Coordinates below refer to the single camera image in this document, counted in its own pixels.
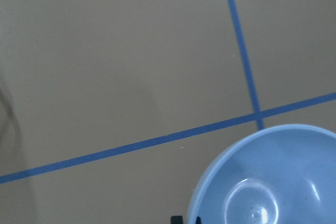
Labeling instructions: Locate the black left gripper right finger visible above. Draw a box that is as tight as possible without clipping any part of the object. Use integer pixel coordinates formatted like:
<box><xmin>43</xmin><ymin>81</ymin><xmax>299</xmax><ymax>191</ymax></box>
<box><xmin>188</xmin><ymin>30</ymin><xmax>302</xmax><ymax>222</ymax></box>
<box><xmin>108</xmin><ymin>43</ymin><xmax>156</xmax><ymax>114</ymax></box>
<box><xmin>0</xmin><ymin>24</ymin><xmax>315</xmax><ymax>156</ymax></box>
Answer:
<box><xmin>195</xmin><ymin>217</ymin><xmax>202</xmax><ymax>224</ymax></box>

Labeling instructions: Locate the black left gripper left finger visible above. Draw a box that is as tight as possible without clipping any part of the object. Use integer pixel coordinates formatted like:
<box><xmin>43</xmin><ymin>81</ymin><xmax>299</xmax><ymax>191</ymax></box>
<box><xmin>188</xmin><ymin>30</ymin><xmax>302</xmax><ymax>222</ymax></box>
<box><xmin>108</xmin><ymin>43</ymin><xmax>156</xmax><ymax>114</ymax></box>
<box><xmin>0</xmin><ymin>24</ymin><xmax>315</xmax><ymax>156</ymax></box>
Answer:
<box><xmin>170</xmin><ymin>216</ymin><xmax>183</xmax><ymax>224</ymax></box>

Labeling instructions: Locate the blue bowl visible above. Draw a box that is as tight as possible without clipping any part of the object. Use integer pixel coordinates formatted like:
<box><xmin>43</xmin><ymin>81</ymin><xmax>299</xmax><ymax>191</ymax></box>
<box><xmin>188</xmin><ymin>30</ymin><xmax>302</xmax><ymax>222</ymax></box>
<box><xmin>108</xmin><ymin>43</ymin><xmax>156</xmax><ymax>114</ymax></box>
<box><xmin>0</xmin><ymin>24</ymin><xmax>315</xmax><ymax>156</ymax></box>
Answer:
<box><xmin>186</xmin><ymin>124</ymin><xmax>335</xmax><ymax>223</ymax></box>

